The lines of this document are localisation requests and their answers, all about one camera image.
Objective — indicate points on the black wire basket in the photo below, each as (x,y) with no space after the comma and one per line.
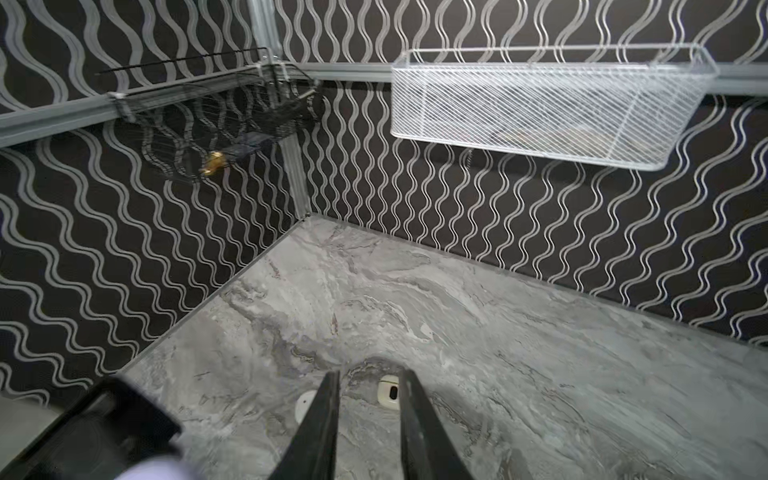
(238,111)

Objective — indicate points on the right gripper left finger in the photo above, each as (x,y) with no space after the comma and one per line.
(312,451)

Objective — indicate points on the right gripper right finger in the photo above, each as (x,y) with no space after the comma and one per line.
(426,450)

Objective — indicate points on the small brass object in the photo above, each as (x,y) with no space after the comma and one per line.
(214,162)

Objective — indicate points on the cream earbud charging case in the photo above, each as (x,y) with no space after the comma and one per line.
(388,392)

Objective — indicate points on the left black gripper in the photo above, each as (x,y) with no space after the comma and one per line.
(111,429)

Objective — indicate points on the purple round charging case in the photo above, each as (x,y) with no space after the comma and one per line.
(159,468)

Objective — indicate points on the white round charging case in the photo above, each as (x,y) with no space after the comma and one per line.
(303,404)

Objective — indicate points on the white wire mesh basket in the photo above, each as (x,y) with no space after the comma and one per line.
(621,106)

